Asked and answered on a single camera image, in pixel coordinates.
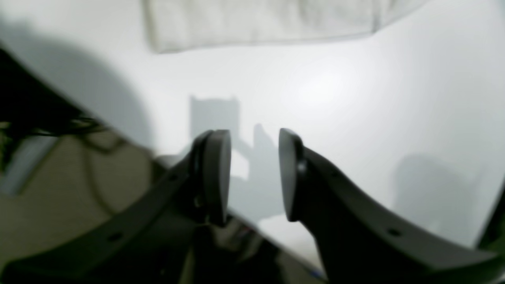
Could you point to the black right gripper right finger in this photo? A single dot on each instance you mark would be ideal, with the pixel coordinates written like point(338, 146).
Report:
point(359, 241)

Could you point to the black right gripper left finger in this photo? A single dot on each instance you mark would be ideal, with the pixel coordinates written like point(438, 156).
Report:
point(148, 242)

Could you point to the light grey T-shirt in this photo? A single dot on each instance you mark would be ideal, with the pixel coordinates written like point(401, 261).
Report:
point(181, 25)

